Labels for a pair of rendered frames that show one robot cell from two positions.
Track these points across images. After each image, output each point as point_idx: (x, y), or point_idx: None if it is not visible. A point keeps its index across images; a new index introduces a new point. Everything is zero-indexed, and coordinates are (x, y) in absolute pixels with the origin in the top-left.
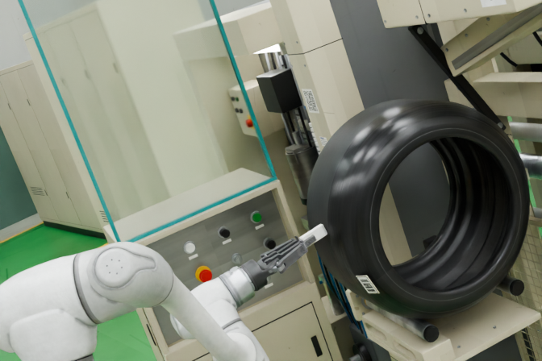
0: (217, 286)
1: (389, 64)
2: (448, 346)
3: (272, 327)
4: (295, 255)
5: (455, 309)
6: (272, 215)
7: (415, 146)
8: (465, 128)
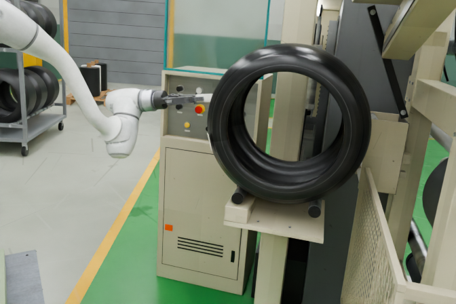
0: (134, 91)
1: (372, 45)
2: (244, 213)
3: None
4: (182, 100)
5: (260, 194)
6: (252, 99)
7: (279, 70)
8: (326, 78)
